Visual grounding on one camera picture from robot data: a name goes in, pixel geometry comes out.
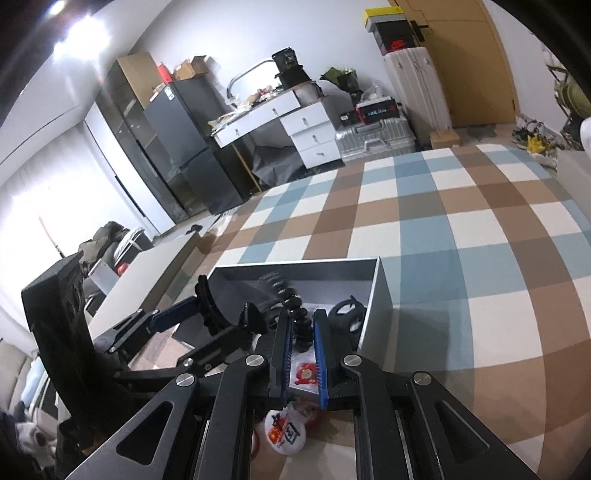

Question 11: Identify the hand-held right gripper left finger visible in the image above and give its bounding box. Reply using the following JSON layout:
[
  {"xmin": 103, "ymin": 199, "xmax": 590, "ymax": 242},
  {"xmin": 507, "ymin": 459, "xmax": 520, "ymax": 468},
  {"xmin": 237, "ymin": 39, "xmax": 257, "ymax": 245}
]
[{"xmin": 65, "ymin": 309, "xmax": 296, "ymax": 480}]

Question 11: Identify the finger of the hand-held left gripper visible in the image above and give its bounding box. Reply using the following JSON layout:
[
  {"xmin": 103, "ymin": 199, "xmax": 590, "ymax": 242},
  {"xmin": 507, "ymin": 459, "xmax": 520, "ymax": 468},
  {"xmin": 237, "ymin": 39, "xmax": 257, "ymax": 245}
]
[
  {"xmin": 111, "ymin": 316, "xmax": 279, "ymax": 384},
  {"xmin": 95, "ymin": 295, "xmax": 204, "ymax": 354}
]

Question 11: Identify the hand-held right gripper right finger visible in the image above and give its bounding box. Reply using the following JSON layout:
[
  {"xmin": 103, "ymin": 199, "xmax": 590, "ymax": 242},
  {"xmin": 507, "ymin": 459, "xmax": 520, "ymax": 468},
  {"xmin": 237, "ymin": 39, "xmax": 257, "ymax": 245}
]
[{"xmin": 313, "ymin": 309, "xmax": 541, "ymax": 480}]

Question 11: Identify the black spiral hair tie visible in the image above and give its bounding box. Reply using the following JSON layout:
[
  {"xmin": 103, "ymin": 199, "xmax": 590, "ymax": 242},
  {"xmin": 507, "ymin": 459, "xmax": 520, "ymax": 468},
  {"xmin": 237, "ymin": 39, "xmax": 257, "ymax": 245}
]
[{"xmin": 257, "ymin": 271, "xmax": 315, "ymax": 355}]

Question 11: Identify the curved black hair clip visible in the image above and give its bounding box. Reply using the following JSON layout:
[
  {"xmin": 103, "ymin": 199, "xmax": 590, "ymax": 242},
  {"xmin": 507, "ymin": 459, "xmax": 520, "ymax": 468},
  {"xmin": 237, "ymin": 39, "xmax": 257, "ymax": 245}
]
[{"xmin": 194, "ymin": 274, "xmax": 262, "ymax": 337}]

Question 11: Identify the round black claw clip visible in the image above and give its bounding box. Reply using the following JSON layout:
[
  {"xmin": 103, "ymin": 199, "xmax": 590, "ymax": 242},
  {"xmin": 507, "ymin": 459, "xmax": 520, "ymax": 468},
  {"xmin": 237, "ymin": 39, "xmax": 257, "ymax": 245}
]
[{"xmin": 330, "ymin": 298, "xmax": 365, "ymax": 352}]

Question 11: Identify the grey cardboard box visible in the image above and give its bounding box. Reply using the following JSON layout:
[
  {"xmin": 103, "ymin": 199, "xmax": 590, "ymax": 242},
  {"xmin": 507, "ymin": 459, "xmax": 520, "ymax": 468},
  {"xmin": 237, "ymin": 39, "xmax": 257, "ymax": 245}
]
[{"xmin": 173, "ymin": 257, "xmax": 394, "ymax": 370}]

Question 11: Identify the white red packet in box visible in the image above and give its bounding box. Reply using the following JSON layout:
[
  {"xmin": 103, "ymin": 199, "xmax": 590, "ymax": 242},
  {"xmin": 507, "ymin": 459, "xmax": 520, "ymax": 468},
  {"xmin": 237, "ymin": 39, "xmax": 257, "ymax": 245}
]
[{"xmin": 286, "ymin": 355, "xmax": 319, "ymax": 393}]

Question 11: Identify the beige sofa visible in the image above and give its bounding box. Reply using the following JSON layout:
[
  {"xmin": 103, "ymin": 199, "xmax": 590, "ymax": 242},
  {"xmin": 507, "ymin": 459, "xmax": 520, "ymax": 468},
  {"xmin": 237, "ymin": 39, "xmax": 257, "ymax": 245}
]
[{"xmin": 0, "ymin": 339, "xmax": 49, "ymax": 416}]

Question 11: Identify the beige bed board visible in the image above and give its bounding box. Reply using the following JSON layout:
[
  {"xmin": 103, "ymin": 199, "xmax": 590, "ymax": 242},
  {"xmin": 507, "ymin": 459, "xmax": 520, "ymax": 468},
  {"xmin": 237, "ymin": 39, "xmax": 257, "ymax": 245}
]
[
  {"xmin": 556, "ymin": 150, "xmax": 591, "ymax": 195},
  {"xmin": 88, "ymin": 215, "xmax": 220, "ymax": 333}
]

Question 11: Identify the dark clothes pile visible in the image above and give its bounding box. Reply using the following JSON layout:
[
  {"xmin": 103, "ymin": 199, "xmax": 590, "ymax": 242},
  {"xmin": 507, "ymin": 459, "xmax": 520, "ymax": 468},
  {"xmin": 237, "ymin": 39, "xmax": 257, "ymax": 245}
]
[{"xmin": 78, "ymin": 222, "xmax": 153, "ymax": 296}]

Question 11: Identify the checkered blanket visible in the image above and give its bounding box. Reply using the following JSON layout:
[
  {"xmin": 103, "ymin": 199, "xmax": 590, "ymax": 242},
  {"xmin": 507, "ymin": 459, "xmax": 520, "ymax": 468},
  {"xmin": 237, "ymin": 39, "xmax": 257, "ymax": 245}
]
[{"xmin": 124, "ymin": 143, "xmax": 591, "ymax": 480}]

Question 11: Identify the dark grey fridge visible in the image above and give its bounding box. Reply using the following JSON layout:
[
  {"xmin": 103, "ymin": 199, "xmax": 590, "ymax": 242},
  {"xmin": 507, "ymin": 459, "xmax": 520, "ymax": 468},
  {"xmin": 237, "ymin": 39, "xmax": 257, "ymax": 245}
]
[{"xmin": 143, "ymin": 74, "xmax": 245, "ymax": 215}]

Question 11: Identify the glass door cabinet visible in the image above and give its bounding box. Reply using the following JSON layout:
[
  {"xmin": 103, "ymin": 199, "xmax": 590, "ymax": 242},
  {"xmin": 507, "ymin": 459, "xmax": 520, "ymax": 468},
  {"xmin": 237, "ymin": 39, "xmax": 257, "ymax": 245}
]
[{"xmin": 99, "ymin": 69, "xmax": 190, "ymax": 222}]

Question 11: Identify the grey cloth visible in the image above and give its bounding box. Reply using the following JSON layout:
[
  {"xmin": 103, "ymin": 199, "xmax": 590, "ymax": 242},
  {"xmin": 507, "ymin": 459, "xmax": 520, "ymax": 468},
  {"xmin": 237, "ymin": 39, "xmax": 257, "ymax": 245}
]
[{"xmin": 252, "ymin": 145, "xmax": 308, "ymax": 188}]

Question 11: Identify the desk clutter pile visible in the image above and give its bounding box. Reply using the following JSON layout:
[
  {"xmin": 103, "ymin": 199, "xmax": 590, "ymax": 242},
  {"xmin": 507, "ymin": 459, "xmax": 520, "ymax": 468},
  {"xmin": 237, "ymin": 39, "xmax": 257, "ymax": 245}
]
[{"xmin": 208, "ymin": 88, "xmax": 296, "ymax": 134}]

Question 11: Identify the silver suitcase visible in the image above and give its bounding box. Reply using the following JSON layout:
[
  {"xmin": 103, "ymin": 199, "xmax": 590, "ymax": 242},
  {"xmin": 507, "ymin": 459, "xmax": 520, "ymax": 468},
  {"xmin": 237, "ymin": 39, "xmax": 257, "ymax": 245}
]
[{"xmin": 335, "ymin": 113, "xmax": 416, "ymax": 162}]

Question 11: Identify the white vanity desk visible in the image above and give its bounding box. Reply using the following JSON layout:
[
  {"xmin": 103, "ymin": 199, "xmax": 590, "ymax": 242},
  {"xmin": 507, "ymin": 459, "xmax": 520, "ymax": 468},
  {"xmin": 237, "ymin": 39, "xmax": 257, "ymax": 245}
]
[{"xmin": 211, "ymin": 88, "xmax": 345, "ymax": 169}]

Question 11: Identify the tan wooden cabinet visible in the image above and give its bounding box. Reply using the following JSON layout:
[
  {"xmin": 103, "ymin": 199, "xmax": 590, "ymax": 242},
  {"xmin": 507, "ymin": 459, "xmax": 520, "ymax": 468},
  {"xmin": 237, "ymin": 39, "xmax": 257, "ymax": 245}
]
[{"xmin": 115, "ymin": 52, "xmax": 162, "ymax": 112}]

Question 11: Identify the open cardboard box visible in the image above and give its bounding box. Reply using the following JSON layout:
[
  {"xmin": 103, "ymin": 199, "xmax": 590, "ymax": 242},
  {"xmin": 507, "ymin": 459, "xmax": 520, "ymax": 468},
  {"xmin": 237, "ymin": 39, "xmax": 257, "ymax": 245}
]
[{"xmin": 173, "ymin": 55, "xmax": 211, "ymax": 81}]

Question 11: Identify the oval mirror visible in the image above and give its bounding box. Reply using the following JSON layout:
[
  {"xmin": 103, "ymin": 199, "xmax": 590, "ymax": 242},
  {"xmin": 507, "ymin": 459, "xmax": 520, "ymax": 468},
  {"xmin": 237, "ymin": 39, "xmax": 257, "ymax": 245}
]
[{"xmin": 226, "ymin": 59, "xmax": 278, "ymax": 100}]

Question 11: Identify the black box with red stripe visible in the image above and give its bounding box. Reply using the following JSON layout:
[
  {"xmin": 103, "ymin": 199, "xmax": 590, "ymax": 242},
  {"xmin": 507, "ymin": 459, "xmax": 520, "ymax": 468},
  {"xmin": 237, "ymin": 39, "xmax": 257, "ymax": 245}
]
[{"xmin": 341, "ymin": 98, "xmax": 398, "ymax": 125}]

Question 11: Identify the small cardboard box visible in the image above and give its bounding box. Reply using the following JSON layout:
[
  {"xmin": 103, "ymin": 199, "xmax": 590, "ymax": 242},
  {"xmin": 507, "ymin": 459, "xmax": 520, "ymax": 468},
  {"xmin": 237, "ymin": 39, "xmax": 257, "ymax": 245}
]
[{"xmin": 429, "ymin": 129, "xmax": 462, "ymax": 148}]

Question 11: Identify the white ribbed bin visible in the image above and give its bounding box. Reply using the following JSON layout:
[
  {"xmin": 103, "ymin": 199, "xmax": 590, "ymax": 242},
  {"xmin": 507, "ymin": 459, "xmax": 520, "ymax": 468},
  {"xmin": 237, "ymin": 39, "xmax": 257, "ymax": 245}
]
[{"xmin": 293, "ymin": 82, "xmax": 322, "ymax": 106}]

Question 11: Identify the black bag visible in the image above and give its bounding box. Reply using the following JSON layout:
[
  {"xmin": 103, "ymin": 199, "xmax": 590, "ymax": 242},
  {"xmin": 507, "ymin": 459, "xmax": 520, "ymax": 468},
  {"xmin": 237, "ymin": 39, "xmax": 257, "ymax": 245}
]
[{"xmin": 271, "ymin": 47, "xmax": 311, "ymax": 88}]

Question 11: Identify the dark wrapped bouquet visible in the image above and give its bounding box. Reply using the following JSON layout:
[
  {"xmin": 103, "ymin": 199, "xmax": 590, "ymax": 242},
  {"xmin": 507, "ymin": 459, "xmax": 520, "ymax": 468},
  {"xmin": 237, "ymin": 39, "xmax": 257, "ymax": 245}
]
[{"xmin": 320, "ymin": 67, "xmax": 363, "ymax": 104}]

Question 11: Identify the white suitcase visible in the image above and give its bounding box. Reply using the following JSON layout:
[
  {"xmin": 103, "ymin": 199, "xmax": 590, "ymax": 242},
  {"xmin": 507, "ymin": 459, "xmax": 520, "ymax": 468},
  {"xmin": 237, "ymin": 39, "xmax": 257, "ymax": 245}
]
[{"xmin": 382, "ymin": 46, "xmax": 453, "ymax": 139}]

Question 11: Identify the ceiling light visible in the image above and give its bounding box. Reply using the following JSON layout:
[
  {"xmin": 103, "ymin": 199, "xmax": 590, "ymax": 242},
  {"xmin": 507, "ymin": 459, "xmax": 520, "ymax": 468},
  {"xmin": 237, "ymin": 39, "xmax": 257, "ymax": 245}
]
[{"xmin": 48, "ymin": 0, "xmax": 112, "ymax": 61}]

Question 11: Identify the pile of slippers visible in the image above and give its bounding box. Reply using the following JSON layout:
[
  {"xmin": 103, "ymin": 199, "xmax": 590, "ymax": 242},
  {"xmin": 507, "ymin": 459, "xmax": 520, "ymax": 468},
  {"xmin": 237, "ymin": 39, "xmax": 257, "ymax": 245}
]
[{"xmin": 512, "ymin": 114, "xmax": 561, "ymax": 160}]

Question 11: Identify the wooden door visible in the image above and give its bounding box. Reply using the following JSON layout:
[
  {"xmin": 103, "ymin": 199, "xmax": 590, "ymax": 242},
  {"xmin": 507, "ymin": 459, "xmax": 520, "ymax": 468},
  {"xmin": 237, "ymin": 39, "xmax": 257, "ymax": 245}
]
[{"xmin": 388, "ymin": 0, "xmax": 517, "ymax": 130}]

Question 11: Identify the black red shoebox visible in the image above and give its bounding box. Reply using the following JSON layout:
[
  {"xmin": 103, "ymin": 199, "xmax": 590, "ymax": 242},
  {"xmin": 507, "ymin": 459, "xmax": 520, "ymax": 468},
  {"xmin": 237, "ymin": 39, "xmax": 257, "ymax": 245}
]
[{"xmin": 376, "ymin": 31, "xmax": 421, "ymax": 57}]

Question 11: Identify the dark grey shoebox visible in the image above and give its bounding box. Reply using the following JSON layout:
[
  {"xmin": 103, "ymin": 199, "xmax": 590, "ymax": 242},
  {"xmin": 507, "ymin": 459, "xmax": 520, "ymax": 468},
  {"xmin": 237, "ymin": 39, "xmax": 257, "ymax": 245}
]
[{"xmin": 368, "ymin": 17, "xmax": 409, "ymax": 35}]

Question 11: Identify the yellow shoebox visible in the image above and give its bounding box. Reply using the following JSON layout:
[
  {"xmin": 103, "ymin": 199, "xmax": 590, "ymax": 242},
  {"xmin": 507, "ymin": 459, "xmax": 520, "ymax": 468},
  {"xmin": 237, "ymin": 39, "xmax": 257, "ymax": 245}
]
[{"xmin": 364, "ymin": 7, "xmax": 403, "ymax": 23}]

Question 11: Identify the olive hanging garment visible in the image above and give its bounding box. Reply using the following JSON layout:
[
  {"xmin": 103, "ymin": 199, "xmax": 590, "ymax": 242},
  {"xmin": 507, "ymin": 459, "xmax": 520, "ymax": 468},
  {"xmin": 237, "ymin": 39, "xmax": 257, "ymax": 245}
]
[{"xmin": 545, "ymin": 55, "xmax": 591, "ymax": 139}]

